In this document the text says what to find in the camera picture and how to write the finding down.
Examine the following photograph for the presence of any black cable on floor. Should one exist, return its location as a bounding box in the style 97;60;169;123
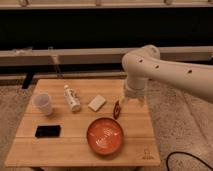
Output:
165;151;213;171

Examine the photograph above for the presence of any black smartphone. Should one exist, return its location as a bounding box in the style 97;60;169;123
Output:
35;125;61;138

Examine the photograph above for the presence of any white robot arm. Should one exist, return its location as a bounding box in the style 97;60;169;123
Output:
122;45;213;103

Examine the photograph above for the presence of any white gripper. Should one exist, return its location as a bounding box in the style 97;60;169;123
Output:
119;84;145;107

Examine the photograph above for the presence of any clear plastic cup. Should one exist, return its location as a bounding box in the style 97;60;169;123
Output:
32;93;53;116

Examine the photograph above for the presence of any red orange bowl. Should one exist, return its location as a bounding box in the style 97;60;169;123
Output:
86;118;124;155

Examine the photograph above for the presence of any small red sauce packet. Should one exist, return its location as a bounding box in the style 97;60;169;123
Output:
113;100;121;119

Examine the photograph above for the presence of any white plastic bottle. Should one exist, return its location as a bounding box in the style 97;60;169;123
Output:
64;85;81;112

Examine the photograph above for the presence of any white horizontal rail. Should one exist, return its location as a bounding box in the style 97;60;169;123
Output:
0;46;213;66

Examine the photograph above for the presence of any wooden table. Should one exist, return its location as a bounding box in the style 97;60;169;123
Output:
5;79;160;167

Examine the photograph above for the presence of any white sponge block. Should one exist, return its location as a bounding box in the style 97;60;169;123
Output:
88;95;106;112

